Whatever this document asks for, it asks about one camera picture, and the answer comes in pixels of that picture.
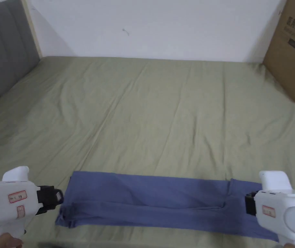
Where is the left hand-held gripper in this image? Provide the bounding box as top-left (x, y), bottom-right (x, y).
top-left (0, 166), bottom-right (65, 241)

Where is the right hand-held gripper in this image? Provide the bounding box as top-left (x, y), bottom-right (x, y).
top-left (245, 170), bottom-right (295, 248)

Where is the blue garment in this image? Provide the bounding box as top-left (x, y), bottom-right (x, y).
top-left (55, 170), bottom-right (279, 243)

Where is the person's left hand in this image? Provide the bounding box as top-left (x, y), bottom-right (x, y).
top-left (0, 232), bottom-right (24, 248)

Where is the grey padded headboard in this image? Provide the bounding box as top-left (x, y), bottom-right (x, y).
top-left (0, 0), bottom-right (41, 114)

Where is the brown cardboard carton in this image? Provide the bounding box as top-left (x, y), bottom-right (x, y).
top-left (262, 0), bottom-right (295, 117)

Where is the bed with pale green sheet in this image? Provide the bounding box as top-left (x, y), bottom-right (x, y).
top-left (0, 56), bottom-right (295, 248)

